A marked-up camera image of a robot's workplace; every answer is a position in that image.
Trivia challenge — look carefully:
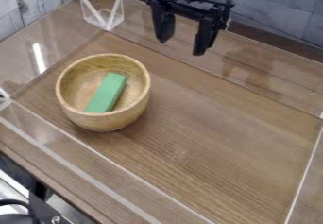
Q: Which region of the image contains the green rectangular block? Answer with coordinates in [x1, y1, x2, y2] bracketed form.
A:
[84, 73, 127, 113]

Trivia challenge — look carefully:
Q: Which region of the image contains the clear acrylic enclosure wall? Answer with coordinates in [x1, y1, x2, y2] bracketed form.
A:
[0, 0, 323, 224]

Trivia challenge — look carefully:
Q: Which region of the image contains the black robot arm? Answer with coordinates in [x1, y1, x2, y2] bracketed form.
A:
[147, 0, 235, 56]

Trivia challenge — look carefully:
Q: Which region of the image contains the wooden bowl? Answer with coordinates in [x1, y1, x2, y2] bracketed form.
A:
[56, 53, 151, 131]

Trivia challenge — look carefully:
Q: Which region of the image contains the clear acrylic corner bracket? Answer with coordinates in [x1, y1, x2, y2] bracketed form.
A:
[80, 0, 124, 31]

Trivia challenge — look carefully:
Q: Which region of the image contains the black cable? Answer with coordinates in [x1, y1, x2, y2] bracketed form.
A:
[0, 198, 35, 217]

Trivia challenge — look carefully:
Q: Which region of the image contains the black metal table bracket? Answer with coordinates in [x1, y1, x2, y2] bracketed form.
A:
[30, 182, 74, 224]

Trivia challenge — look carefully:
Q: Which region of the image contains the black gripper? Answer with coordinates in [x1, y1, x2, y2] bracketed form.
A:
[150, 0, 235, 56]

